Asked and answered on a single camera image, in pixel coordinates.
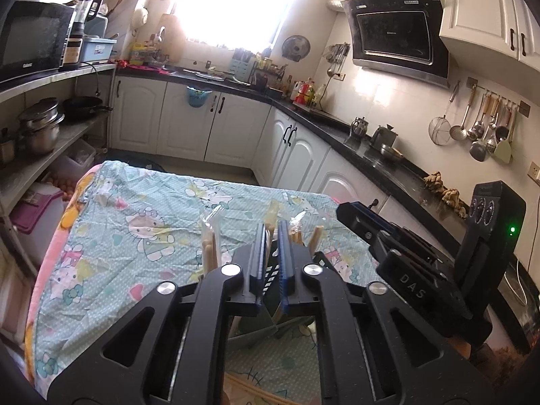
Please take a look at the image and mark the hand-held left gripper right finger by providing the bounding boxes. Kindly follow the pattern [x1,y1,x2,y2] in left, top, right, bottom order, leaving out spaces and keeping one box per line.
[277,219,495,405]

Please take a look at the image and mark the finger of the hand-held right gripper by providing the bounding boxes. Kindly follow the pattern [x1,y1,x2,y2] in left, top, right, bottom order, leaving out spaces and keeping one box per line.
[336,201,403,246]

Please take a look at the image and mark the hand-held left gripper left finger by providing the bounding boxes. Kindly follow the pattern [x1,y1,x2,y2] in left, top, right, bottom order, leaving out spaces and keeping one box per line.
[46,221,268,405]

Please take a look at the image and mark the dark green plastic utensil basket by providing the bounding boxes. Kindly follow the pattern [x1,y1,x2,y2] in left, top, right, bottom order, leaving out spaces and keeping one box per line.
[196,251,353,349]

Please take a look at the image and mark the plastic-wrapped chopstick pair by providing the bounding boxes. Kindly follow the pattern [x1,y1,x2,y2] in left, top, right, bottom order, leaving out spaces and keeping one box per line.
[288,210,307,249]
[200,206,224,276]
[265,199,282,241]

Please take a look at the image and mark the bare wooden chopstick pair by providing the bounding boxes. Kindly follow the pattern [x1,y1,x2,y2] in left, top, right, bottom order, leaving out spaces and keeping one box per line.
[309,225,325,254]

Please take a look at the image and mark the row of hanging kitchen utensils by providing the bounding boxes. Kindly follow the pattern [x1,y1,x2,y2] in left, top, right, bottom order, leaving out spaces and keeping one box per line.
[429,77,531,166]

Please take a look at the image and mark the metal pitcher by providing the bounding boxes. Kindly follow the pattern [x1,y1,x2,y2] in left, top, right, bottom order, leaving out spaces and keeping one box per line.
[370,124,399,155]

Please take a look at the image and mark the metal teapot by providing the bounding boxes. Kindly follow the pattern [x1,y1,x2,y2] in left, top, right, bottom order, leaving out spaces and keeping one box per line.
[349,116,370,141]

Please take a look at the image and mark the ginger roots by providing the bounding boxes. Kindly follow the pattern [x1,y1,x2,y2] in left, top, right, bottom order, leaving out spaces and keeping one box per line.
[423,171,470,220]

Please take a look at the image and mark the cartoon cat printed tablecloth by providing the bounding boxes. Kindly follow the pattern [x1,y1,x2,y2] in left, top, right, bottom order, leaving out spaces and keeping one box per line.
[31,159,380,405]

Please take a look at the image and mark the red and white jars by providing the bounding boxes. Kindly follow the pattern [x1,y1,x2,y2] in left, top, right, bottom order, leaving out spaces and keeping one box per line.
[292,77,316,107]

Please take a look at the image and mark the small hanging kitchen tools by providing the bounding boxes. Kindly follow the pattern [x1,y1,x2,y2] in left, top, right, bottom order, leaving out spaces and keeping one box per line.
[324,42,352,68]

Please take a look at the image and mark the blue hanging bag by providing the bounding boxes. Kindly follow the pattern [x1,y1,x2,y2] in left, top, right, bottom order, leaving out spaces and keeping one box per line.
[186,85,212,109]

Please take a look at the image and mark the teal knife holder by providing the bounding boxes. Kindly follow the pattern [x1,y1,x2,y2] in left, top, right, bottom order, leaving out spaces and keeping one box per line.
[230,48,254,82]

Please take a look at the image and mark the black range hood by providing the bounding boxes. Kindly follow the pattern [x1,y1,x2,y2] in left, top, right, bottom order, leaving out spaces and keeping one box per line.
[341,0,450,90]

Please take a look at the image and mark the pink cartoon blanket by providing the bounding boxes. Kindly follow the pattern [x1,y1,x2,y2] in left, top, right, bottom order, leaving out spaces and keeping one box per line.
[23,162,104,393]

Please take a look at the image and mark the tray of brown eggs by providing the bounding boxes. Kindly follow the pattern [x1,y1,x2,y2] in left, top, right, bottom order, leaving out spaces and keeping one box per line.
[40,172,81,202]

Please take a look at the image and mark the clear plastic container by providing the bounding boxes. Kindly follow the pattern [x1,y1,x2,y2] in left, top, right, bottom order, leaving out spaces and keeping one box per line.
[54,138,97,178]

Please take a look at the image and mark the pink-lid storage box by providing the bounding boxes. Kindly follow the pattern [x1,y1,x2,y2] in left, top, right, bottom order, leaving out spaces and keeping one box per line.
[7,182,65,264]

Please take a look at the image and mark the white upper cabinet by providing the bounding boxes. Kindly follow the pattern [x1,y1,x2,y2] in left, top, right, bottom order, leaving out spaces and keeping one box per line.
[439,0,540,72]

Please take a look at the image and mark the white shelf unit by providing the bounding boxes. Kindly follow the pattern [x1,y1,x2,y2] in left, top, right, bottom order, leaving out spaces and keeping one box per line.
[0,62,118,288]

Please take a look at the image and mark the black wok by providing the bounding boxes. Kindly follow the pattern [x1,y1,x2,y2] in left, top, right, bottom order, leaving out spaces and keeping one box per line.
[62,96,114,121]

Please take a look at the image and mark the bright kitchen window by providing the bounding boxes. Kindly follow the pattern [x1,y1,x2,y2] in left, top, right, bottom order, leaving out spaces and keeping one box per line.
[171,0,306,49]

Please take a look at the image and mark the wooden cutting board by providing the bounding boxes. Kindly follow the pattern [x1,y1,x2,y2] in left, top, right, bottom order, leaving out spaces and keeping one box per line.
[158,13,186,66]

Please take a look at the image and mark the stacked steel pots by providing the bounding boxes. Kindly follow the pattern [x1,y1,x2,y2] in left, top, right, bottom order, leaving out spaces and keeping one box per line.
[17,98,66,155]

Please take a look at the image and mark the light blue plastic box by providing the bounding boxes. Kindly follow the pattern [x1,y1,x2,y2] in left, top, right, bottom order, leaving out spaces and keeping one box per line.
[80,37,117,64]

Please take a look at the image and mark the small steel pot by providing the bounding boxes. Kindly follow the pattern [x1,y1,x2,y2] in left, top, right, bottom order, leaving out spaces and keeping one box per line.
[0,128,18,165]

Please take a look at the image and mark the blender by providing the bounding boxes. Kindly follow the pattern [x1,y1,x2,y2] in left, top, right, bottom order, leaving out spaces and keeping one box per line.
[63,0,105,72]

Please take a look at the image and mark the black microwave oven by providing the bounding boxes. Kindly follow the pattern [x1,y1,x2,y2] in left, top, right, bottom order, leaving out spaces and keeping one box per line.
[0,1,77,84]

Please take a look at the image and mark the small wall fan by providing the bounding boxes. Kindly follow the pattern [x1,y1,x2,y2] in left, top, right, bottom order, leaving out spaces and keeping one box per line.
[281,34,311,62]

